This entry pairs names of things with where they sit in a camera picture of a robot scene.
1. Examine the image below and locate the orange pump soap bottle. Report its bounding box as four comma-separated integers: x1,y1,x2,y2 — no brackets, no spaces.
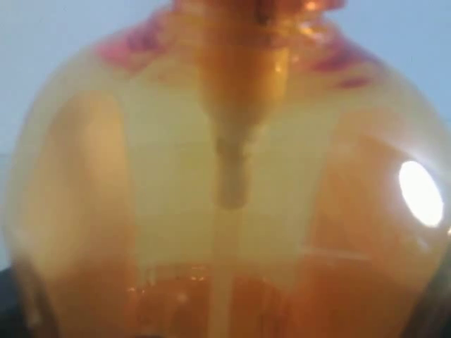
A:
4,1,450,337

